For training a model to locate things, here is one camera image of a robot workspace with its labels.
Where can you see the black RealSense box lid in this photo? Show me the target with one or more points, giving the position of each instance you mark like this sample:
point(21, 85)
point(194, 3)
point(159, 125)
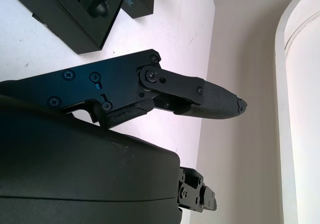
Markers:
point(142, 1)

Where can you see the black box base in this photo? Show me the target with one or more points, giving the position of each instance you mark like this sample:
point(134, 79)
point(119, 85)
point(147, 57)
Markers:
point(82, 31)

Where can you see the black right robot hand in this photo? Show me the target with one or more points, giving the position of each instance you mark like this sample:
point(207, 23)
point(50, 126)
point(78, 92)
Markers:
point(75, 164)

